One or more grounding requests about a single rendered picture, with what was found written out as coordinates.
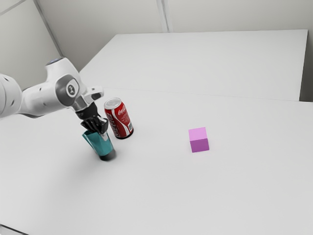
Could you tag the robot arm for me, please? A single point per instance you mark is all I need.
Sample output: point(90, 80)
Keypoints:
point(36, 98)

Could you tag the red soda can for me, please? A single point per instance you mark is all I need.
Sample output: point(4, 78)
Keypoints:
point(119, 118)

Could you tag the pink cube block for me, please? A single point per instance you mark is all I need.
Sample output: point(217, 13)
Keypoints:
point(198, 139)

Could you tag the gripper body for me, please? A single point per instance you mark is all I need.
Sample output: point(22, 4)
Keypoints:
point(94, 122)

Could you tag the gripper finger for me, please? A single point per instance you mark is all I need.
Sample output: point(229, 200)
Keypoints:
point(105, 136)

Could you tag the teal faceted mug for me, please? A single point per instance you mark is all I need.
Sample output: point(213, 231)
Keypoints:
point(100, 145)

